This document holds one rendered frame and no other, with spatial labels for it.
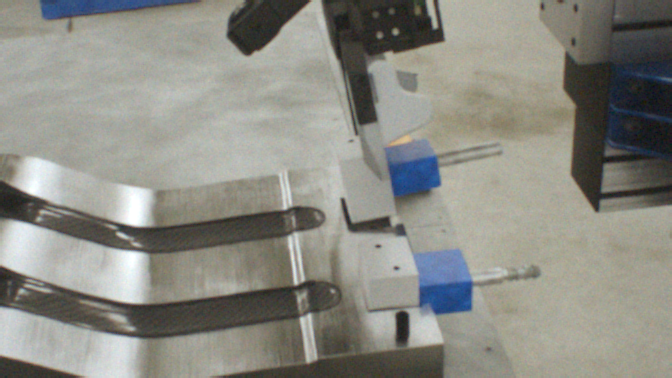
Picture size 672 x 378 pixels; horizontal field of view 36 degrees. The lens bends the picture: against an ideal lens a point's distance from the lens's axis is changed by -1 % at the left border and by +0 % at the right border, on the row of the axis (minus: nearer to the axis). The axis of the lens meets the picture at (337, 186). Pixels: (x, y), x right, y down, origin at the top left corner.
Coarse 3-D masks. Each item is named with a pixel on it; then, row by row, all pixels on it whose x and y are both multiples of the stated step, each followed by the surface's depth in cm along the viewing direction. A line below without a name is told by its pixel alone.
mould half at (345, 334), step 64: (64, 192) 85; (128, 192) 89; (192, 192) 90; (256, 192) 89; (320, 192) 88; (0, 256) 75; (64, 256) 78; (128, 256) 81; (192, 256) 82; (256, 256) 81; (320, 256) 80; (0, 320) 69; (320, 320) 73; (384, 320) 72
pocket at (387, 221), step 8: (344, 200) 87; (344, 208) 88; (344, 216) 88; (384, 216) 89; (392, 216) 87; (352, 224) 88; (360, 224) 88; (368, 224) 88; (376, 224) 88; (384, 224) 88; (392, 224) 86
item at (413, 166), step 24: (336, 144) 84; (360, 144) 83; (408, 144) 85; (480, 144) 84; (360, 168) 81; (408, 168) 82; (432, 168) 82; (360, 192) 82; (384, 192) 82; (408, 192) 82; (360, 216) 82
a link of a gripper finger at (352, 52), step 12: (336, 24) 76; (348, 24) 77; (348, 36) 75; (348, 48) 75; (360, 48) 75; (348, 60) 75; (360, 60) 75; (348, 72) 75; (360, 72) 75; (360, 84) 76; (360, 96) 76; (372, 96) 77; (360, 108) 76; (372, 108) 77; (360, 120) 77; (372, 120) 77
